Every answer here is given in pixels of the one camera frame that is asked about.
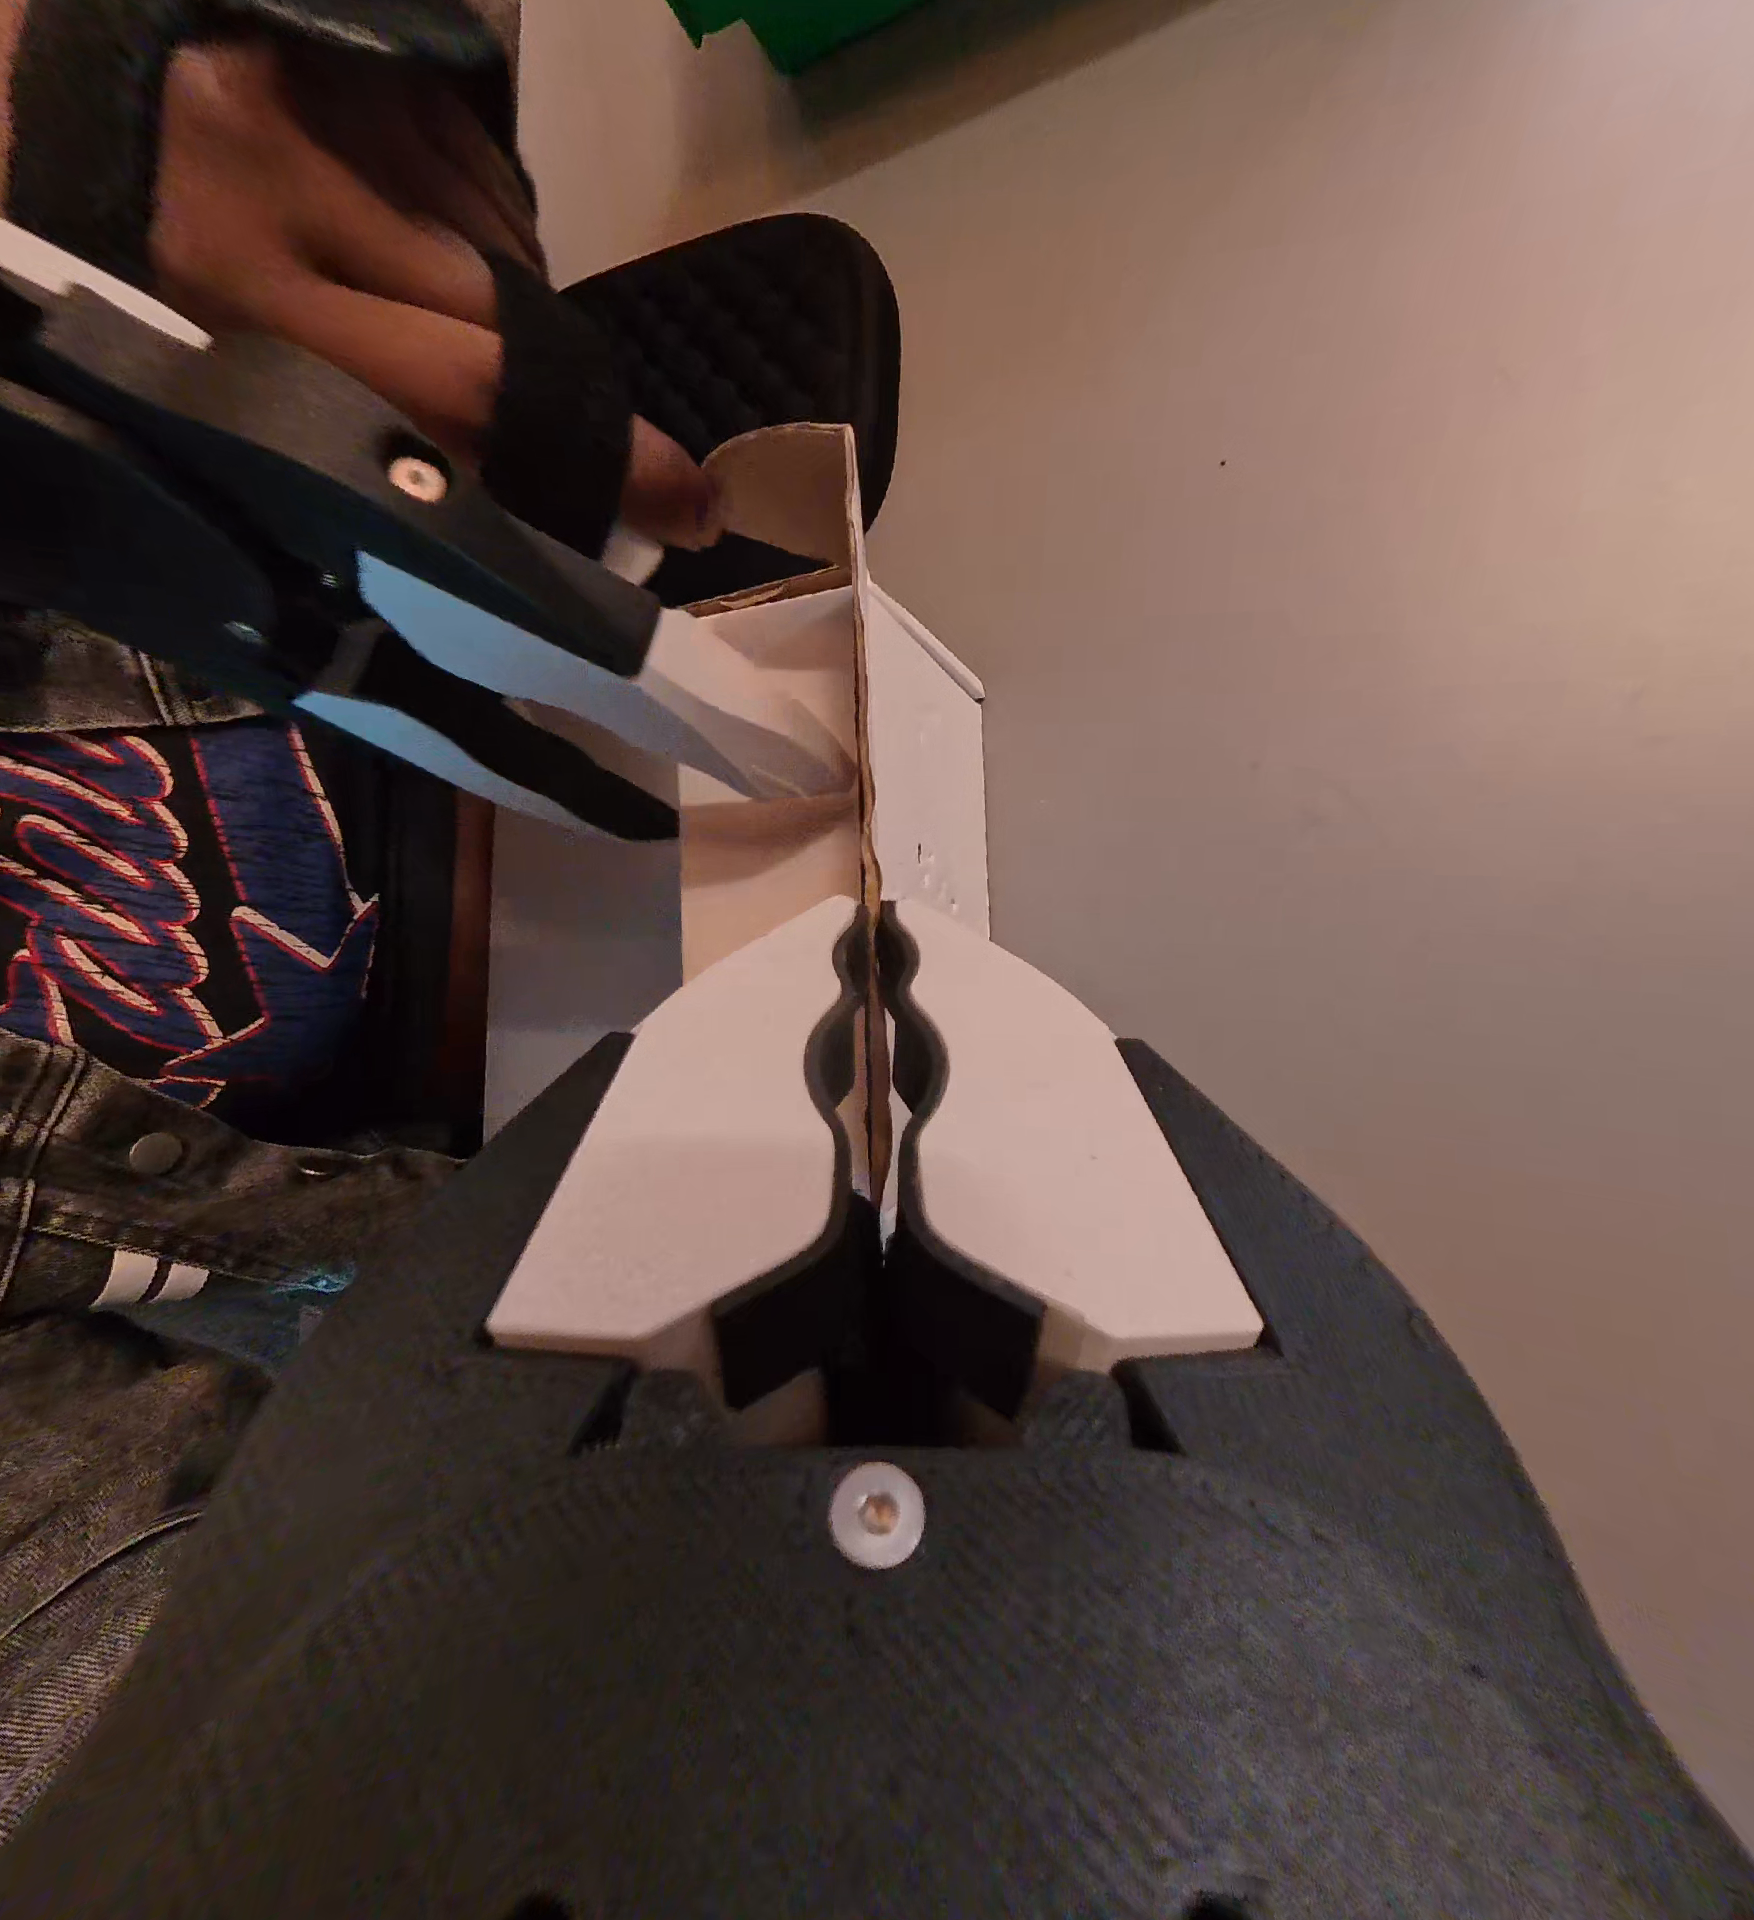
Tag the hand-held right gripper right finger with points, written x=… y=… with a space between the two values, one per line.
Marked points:
x=1074 y=1185

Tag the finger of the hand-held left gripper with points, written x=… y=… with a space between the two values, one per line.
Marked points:
x=728 y=705
x=413 y=745

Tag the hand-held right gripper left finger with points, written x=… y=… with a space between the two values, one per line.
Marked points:
x=669 y=1171

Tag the white mailer box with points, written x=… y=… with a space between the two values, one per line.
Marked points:
x=922 y=750

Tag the person's left hand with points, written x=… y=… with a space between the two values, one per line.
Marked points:
x=321 y=224

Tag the person's printed black shirt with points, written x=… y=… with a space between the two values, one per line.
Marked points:
x=143 y=899

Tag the black foam pad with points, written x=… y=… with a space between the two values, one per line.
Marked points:
x=757 y=330

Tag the person's denim jacket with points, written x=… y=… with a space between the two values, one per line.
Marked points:
x=67 y=1200

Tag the green plastic bin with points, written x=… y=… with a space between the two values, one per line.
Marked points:
x=803 y=31

